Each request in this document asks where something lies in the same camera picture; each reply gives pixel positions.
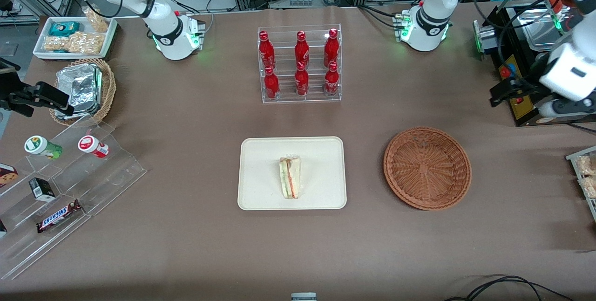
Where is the silver foil container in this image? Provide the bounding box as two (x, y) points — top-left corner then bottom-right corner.
(55, 64), (103, 108)
(51, 101), (102, 121)

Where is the clear acrylic bottle rack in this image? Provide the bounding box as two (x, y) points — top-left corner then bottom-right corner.
(257, 24), (343, 104)

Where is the red cola bottle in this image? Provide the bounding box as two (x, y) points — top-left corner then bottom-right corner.
(294, 62), (310, 97)
(294, 31), (310, 66)
(264, 66), (280, 101)
(324, 28), (340, 68)
(259, 31), (276, 69)
(324, 61), (340, 97)

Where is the wrapped pastry bag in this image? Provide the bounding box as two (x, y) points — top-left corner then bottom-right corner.
(580, 176), (596, 199)
(576, 155), (596, 177)

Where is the light wicker basket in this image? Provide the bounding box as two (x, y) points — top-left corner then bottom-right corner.
(49, 58), (117, 127)

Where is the green lid snack cup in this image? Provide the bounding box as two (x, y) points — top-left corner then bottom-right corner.
(24, 136), (63, 160)

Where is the white tray with pastries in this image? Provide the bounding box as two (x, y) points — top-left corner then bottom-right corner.
(566, 146), (596, 222)

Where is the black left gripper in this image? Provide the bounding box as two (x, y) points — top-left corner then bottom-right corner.
(489, 52), (555, 108)

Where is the white snack tray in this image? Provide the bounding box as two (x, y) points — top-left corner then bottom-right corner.
(33, 16), (118, 61)

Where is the teal snack packet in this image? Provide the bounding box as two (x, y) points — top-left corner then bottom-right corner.
(49, 21), (81, 37)

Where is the black equipment rack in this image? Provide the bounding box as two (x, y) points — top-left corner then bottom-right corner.
(475, 0), (596, 127)

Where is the round brown wicker basket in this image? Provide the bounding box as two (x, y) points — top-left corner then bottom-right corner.
(383, 127), (472, 211)

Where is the cream rectangular serving tray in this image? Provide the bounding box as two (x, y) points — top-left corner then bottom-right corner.
(237, 137), (348, 211)

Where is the triangular sandwich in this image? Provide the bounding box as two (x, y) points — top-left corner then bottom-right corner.
(278, 154), (302, 200)

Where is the large peanut snack bag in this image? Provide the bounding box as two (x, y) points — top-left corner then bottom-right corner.
(43, 32), (105, 55)

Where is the black floor cable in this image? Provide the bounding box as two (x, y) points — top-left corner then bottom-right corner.
(443, 275), (574, 301)

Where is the red lid snack cup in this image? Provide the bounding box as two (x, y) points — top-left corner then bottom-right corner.
(78, 135), (110, 158)

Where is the silver device with green light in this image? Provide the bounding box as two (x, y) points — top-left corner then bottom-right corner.
(473, 20), (498, 57)

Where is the steel tray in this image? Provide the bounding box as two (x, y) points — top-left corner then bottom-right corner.
(521, 8), (571, 51)

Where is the small peanut snack bag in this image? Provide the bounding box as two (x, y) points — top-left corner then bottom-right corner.
(82, 6), (110, 33)

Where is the Snickers chocolate bar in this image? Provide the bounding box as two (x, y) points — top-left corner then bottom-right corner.
(36, 200), (83, 234)

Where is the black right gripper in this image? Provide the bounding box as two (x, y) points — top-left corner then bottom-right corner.
(0, 58), (76, 118)

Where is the brown cookie box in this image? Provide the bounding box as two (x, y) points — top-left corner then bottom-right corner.
(0, 164), (19, 189)

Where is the clear acrylic stepped stand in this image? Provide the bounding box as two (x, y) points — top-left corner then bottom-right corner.
(0, 115), (148, 280)

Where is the small black carton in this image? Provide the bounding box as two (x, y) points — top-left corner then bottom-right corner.
(29, 178), (56, 202)

